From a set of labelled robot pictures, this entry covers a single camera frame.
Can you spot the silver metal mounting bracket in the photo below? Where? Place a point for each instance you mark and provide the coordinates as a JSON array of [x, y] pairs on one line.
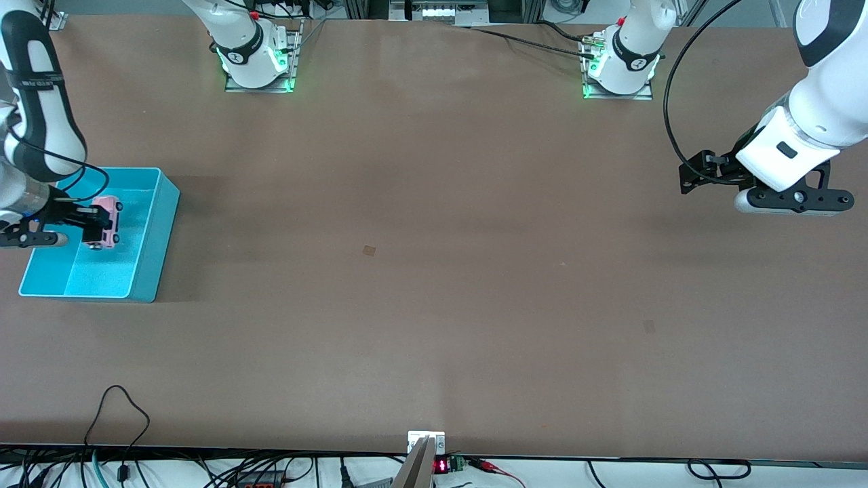
[[417, 439]]

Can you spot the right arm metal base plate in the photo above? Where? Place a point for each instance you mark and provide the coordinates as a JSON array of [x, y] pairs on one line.
[[285, 68]]

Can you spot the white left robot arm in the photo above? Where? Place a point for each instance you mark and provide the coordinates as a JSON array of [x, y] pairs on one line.
[[827, 102]]

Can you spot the grey metal camera bar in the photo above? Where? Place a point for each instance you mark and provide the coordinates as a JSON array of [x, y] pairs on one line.
[[417, 468]]

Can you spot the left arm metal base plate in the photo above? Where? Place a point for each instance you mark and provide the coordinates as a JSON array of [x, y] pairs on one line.
[[641, 95]]

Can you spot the silver table corner bracket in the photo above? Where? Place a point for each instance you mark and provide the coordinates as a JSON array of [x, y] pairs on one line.
[[54, 22]]

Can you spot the red digit display module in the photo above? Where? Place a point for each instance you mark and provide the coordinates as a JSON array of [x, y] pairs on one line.
[[441, 465]]

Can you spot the green terminal block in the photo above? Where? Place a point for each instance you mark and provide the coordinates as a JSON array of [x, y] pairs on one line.
[[456, 463]]

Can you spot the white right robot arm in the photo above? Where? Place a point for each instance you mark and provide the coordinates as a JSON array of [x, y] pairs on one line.
[[41, 115]]

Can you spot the pink jeep toy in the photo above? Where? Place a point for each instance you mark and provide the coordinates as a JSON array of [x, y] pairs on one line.
[[112, 213]]

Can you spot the cyan plastic bin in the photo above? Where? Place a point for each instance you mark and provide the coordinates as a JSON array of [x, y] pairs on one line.
[[102, 278]]

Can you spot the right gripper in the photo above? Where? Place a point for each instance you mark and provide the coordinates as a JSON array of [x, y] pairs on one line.
[[60, 213]]

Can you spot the white lit device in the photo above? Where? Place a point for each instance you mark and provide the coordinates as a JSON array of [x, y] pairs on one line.
[[441, 11]]

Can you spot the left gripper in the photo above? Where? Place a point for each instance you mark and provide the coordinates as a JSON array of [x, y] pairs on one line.
[[723, 170]]

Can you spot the power strip with red switches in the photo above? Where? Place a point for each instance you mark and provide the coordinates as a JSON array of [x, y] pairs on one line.
[[263, 480]]

